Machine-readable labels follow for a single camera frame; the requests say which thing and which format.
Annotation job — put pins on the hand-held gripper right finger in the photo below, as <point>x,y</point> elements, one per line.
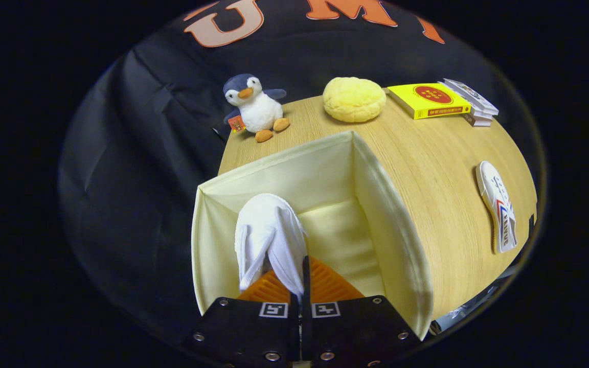
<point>356,332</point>

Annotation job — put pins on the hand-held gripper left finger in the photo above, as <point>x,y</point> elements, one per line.
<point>243,332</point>

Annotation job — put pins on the cream fabric storage box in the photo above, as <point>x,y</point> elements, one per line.
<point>391,245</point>

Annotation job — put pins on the white shoe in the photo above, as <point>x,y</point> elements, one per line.
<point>271,230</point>
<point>499,209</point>

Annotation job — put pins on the blue white penguin plush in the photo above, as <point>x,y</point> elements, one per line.
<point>258,110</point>

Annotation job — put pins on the yellow round plush bun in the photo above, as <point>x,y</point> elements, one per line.
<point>354,99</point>

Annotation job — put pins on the thin dark cover book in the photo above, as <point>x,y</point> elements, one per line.
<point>477,122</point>

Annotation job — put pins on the yellow book red circle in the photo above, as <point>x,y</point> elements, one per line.
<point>430,99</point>

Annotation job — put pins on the white book green print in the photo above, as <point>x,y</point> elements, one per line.
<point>481,115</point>

